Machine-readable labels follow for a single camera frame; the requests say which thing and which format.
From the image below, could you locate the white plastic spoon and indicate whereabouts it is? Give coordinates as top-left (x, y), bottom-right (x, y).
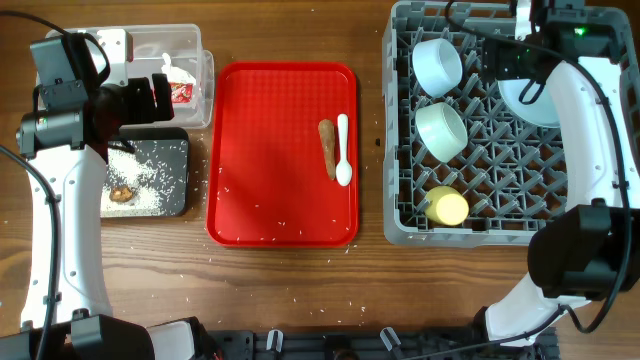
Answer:
top-left (336, 114), bottom-right (353, 187)

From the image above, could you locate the red snack wrapper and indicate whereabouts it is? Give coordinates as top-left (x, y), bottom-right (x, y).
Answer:
top-left (169, 82), bottom-right (193, 104)

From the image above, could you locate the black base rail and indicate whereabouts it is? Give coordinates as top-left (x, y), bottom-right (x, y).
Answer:
top-left (209, 326), bottom-right (561, 360)

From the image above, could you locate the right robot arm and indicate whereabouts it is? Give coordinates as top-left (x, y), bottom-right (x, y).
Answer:
top-left (476, 1), bottom-right (639, 347)

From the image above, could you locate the clear plastic waste bin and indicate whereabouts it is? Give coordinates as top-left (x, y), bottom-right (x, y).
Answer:
top-left (33, 23), bottom-right (216, 131)

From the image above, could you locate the black waste tray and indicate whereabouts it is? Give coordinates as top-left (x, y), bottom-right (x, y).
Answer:
top-left (97, 127), bottom-right (190, 219)

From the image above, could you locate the brown food scrap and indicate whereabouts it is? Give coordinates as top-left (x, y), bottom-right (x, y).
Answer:
top-left (109, 185), bottom-right (135, 203)

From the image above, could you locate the large pale blue plate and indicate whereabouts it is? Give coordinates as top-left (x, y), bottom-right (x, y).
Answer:
top-left (497, 79), bottom-right (560, 128)

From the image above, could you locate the yellow plastic cup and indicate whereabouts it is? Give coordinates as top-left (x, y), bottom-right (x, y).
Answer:
top-left (425, 186), bottom-right (469, 226)

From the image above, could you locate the white crumpled tissue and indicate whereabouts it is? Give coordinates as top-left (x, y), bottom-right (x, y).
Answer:
top-left (161, 53), bottom-right (196, 85)

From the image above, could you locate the white rice pile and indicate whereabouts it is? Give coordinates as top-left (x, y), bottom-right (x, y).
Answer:
top-left (99, 140), bottom-right (188, 218)

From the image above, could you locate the pale green bowl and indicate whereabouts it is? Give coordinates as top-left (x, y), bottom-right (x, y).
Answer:
top-left (415, 102), bottom-right (468, 163)

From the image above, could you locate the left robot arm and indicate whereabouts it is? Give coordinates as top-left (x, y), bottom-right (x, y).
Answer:
top-left (1, 28), bottom-right (213, 359)

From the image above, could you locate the red plastic tray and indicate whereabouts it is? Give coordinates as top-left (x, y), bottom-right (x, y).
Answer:
top-left (205, 62), bottom-right (360, 248)

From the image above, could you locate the brown root vegetable piece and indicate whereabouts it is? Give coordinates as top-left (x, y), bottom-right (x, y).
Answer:
top-left (318, 119), bottom-right (336, 180)

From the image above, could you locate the grey-blue dishwasher rack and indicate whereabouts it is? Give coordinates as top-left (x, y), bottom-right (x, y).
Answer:
top-left (381, 0), bottom-right (640, 251)

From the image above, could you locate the pale blue bowl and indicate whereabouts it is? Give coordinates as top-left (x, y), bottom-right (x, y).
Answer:
top-left (412, 38), bottom-right (463, 97)

